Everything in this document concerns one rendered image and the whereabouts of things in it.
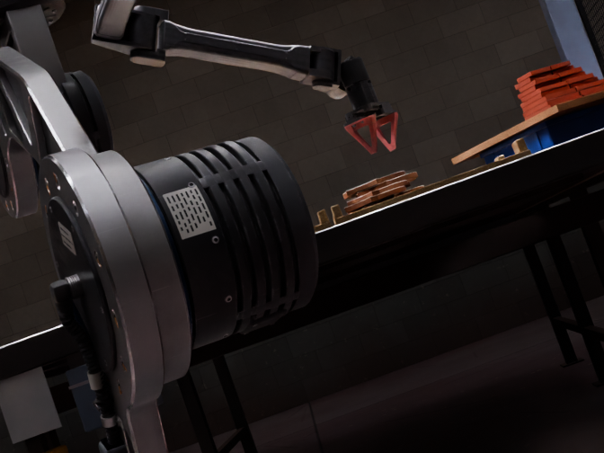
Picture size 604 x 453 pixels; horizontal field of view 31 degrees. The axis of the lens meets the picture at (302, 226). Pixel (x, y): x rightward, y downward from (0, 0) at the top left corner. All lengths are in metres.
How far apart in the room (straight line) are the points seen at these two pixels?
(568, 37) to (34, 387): 2.58
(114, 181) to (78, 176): 0.03
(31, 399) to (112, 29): 0.72
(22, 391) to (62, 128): 1.10
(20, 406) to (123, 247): 1.27
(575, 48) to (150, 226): 3.27
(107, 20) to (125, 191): 1.19
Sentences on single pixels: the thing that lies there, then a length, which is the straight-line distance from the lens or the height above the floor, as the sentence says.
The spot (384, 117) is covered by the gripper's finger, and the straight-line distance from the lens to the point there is 2.35.
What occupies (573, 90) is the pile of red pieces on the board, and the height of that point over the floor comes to 1.10.
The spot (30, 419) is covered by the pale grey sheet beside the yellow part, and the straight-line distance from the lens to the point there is 2.13.
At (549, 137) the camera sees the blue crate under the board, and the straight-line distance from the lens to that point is 2.72.
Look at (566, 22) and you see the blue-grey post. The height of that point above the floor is 1.44.
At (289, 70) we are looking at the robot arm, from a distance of 2.25.
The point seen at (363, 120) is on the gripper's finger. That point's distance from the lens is 2.23.
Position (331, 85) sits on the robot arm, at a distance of 2.27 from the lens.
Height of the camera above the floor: 0.80
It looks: 4 degrees up
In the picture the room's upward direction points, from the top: 20 degrees counter-clockwise
